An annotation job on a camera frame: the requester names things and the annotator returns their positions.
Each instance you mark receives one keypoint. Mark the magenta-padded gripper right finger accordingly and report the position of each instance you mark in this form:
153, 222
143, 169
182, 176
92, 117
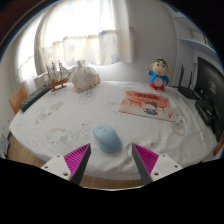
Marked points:
163, 164

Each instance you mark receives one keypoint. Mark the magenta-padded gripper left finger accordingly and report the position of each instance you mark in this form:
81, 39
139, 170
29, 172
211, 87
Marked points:
56, 165

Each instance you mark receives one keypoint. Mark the light blue computer mouse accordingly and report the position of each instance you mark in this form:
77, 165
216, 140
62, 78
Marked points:
107, 139

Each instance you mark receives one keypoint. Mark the cartoon print mouse pad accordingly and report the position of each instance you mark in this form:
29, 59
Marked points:
146, 105

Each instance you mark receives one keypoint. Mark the white printed tablecloth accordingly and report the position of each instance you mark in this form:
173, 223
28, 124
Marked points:
66, 116

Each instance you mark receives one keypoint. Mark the red printed sheet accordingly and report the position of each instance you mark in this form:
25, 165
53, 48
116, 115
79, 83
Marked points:
220, 146

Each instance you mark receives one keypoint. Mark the black desk device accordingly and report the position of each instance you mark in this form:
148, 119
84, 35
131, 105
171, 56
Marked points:
205, 113

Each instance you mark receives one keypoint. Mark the black keyboard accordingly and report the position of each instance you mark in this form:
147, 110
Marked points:
33, 99

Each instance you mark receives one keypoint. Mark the black wifi router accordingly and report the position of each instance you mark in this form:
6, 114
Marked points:
187, 91

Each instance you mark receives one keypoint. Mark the wooden model sailing ship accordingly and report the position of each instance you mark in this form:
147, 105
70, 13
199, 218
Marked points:
57, 80

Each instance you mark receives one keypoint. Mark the cartoon boy figurine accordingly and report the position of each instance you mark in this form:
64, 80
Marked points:
159, 75

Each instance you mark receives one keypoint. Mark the black computer monitor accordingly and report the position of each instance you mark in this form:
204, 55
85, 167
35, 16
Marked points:
213, 86

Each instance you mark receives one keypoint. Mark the white star print curtain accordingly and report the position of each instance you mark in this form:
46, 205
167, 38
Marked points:
80, 33

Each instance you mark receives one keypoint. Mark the white wall shelf unit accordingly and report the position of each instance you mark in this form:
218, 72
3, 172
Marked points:
196, 45

